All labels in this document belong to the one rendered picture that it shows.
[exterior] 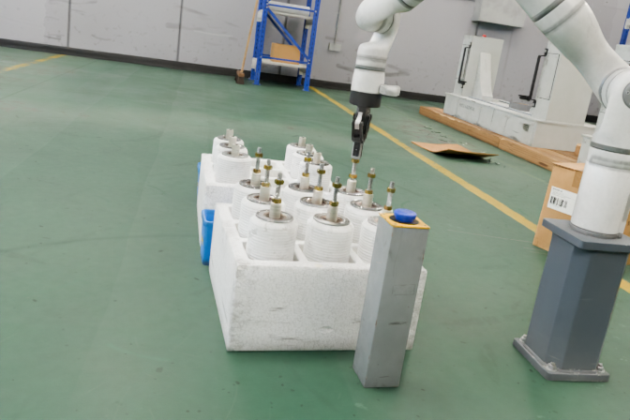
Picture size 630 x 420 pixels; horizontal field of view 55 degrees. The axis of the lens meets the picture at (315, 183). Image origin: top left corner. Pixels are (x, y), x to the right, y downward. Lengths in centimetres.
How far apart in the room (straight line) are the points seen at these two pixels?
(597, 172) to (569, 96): 319
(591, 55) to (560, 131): 318
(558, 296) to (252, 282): 62
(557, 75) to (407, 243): 342
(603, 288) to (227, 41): 636
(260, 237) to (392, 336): 31
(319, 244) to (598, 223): 55
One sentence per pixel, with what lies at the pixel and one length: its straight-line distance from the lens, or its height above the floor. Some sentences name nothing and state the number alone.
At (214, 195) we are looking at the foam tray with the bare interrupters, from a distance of 166.
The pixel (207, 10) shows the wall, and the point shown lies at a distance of 732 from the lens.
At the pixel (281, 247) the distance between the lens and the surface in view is 117.
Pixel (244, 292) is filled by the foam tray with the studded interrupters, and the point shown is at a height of 12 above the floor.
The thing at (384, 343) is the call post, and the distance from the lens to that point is 113.
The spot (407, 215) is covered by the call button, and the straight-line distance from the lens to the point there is 106.
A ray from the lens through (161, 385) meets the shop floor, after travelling 111.
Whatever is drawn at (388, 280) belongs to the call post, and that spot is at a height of 21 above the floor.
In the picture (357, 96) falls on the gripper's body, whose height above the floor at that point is 49.
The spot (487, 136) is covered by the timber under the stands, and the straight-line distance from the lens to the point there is 478.
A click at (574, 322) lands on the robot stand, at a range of 135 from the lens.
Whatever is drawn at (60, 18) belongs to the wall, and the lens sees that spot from 748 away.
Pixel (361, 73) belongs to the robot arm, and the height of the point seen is 54.
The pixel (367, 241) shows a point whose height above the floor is 22.
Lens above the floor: 61
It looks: 14 degrees down
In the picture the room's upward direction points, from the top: 8 degrees clockwise
